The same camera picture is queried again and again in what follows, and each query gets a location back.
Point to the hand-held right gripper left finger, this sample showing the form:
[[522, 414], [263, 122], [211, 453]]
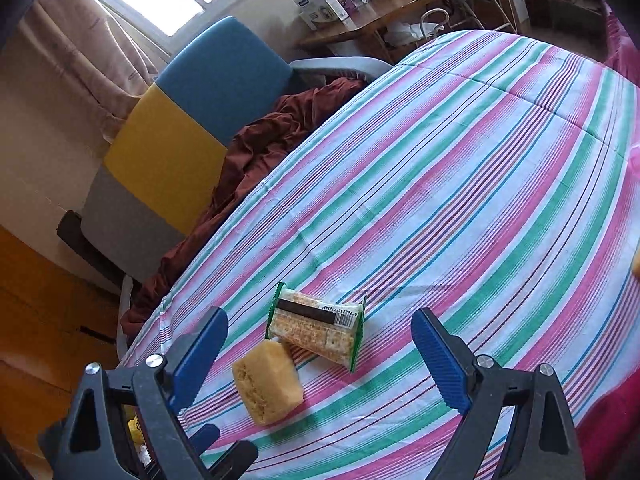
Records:
[[200, 355]]

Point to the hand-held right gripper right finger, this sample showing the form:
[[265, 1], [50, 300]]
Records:
[[440, 360]]

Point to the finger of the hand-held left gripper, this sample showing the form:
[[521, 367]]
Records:
[[235, 457], [205, 437]]

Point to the green cracker packet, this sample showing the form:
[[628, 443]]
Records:
[[320, 332]]

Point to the wooden wardrobe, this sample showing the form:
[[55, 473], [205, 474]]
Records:
[[30, 320]]

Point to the pink cloth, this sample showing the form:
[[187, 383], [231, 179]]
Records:
[[615, 430]]

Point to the maroon blanket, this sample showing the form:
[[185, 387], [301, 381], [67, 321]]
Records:
[[250, 160]]

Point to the grey yellow blue chair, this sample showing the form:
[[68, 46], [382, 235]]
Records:
[[165, 150]]

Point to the beige patterned curtain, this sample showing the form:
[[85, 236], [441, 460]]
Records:
[[90, 50]]

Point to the white plastic bag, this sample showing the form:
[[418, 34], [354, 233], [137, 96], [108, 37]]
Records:
[[407, 35]]

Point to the wooden desk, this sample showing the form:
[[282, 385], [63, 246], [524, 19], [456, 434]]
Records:
[[370, 22]]

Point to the purple printed cup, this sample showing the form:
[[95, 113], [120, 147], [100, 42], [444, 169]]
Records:
[[345, 2]]

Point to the white box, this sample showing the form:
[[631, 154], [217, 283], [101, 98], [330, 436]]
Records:
[[320, 5]]

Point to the pink patterned quilt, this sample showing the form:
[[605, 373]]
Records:
[[622, 35]]

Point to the black post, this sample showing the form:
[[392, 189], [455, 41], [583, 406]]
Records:
[[80, 235]]

